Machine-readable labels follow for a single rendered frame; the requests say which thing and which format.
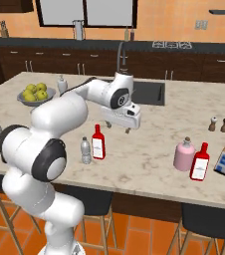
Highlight dark grey tap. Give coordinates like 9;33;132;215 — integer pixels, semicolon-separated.
116;41;129;74

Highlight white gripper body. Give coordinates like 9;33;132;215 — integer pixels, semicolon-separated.
100;106;142;130

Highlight grey paper towel holder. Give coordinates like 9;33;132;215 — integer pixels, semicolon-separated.
72;19;86;42

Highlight hob with white grates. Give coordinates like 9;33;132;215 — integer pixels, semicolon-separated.
151;40;193;50

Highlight white-top salt shaker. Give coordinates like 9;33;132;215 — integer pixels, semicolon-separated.
208;116;218;132

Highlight clear plastic water bottle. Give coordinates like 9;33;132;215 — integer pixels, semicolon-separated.
81;135;93;165

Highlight dark wall shelf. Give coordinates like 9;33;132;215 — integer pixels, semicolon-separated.
208;9;225;16

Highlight dark sink basin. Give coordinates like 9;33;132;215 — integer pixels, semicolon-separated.
102;79;166;107

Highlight grey wall socket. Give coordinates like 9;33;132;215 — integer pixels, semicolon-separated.
194;19;209;31

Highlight dark brown base cupboards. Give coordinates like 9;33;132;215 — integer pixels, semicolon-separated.
0;45;225;94

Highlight white plastic bottle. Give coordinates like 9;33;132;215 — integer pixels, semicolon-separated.
57;74;69;96

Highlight pink round bottle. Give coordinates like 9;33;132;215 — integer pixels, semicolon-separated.
172;135;196;172

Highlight black-framed window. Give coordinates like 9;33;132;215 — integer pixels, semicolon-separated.
34;0;139;30

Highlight red glass bottle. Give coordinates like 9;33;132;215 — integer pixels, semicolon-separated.
189;141;211;182
91;124;107;160

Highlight grey bowl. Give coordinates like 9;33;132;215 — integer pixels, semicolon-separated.
16;87;57;108

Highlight tan bottle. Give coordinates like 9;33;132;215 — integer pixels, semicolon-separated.
123;25;130;42

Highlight wooden knife block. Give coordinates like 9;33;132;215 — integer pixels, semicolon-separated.
0;20;10;39

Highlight green apple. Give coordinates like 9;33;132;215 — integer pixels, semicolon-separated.
25;83;38;94
35;82;48;93
24;94;37;103
36;90;49;102
21;89;33;100

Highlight dark wall cupboard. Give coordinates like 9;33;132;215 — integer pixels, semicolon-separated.
0;0;35;14

